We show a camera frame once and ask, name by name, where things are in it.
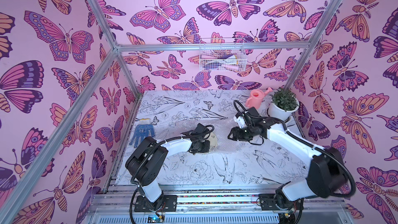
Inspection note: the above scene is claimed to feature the cream dinner plate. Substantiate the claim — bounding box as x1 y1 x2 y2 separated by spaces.
207 132 218 150

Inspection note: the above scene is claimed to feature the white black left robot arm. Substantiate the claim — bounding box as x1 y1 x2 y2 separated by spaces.
125 123 215 205

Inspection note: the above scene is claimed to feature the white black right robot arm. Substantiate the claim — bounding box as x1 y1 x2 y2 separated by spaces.
228 100 356 210

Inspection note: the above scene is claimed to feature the pink watering can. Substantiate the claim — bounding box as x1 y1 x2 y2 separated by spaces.
245 87 273 110

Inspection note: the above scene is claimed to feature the potted green plant white pot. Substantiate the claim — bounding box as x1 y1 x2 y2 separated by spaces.
267 88 299 121

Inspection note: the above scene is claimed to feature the blue dotted work glove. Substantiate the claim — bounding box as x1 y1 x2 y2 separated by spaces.
129 118 155 148

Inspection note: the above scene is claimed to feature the green circuit board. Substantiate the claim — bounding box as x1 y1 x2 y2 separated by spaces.
147 215 164 224

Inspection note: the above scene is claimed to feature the aluminium cage frame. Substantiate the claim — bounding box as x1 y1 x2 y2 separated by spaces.
1 0 342 224

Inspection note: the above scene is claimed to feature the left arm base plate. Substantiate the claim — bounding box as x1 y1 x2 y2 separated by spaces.
134 195 178 213

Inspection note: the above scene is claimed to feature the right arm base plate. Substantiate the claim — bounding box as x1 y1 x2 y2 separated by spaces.
257 194 303 212

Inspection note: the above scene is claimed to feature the white wire wall basket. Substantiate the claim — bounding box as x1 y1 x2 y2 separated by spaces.
198 37 247 73

